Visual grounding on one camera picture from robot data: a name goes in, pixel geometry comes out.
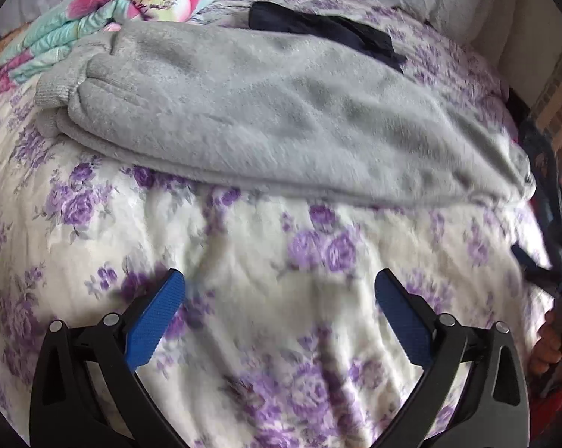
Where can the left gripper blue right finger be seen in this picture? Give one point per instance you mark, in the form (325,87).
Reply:
(493,407)

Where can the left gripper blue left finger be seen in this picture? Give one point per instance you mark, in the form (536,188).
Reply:
(64,406)

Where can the grey fleece pants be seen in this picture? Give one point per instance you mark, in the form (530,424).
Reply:
(280,113)

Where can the person's right hand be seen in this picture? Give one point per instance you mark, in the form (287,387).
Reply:
(547,350)

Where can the purple floral bed sheet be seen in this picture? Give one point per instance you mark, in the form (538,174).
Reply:
(279,343)

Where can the folded dark navy pants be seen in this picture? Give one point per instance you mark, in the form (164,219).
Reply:
(360,37)

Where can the folded colourful floral quilt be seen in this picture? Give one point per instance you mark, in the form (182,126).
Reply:
(50,38)

